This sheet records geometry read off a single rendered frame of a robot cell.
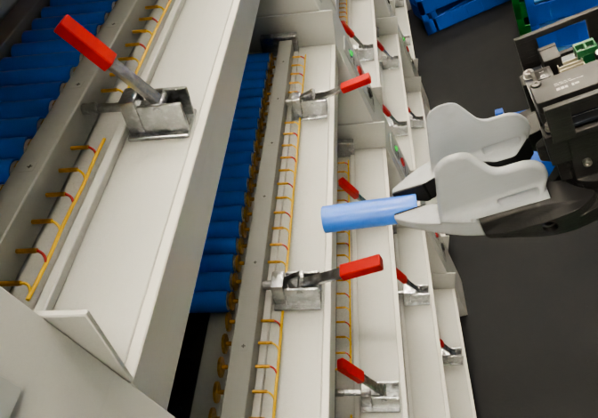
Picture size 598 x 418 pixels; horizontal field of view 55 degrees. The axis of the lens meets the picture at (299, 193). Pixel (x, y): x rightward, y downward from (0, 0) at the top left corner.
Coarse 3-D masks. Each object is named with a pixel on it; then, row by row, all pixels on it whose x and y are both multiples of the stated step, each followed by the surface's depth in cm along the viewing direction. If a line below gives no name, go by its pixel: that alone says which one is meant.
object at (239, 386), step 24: (288, 48) 76; (288, 72) 72; (264, 144) 62; (288, 144) 63; (264, 168) 59; (264, 192) 56; (264, 216) 54; (264, 240) 52; (288, 240) 53; (264, 264) 50; (240, 288) 48; (240, 312) 46; (240, 336) 45; (240, 360) 43; (240, 384) 42; (240, 408) 40
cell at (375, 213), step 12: (348, 204) 38; (360, 204) 38; (372, 204) 38; (384, 204) 37; (396, 204) 37; (408, 204) 37; (420, 204) 37; (324, 216) 38; (336, 216) 38; (348, 216) 38; (360, 216) 37; (372, 216) 37; (384, 216) 37; (324, 228) 38; (336, 228) 38; (348, 228) 38; (360, 228) 38
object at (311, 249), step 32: (256, 32) 79; (288, 32) 78; (320, 32) 79; (320, 64) 76; (320, 128) 66; (288, 160) 63; (320, 160) 62; (288, 192) 59; (320, 192) 59; (288, 224) 56; (320, 224) 55; (320, 256) 53; (224, 320) 49; (288, 320) 48; (320, 320) 48; (288, 352) 46; (320, 352) 46; (224, 384) 45; (288, 384) 44; (320, 384) 44; (192, 416) 43; (288, 416) 42; (320, 416) 42
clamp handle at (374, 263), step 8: (376, 256) 46; (344, 264) 47; (352, 264) 47; (360, 264) 46; (368, 264) 46; (376, 264) 45; (328, 272) 47; (336, 272) 47; (344, 272) 46; (352, 272) 46; (360, 272) 46; (368, 272) 46; (304, 280) 48; (312, 280) 48; (320, 280) 47; (328, 280) 47
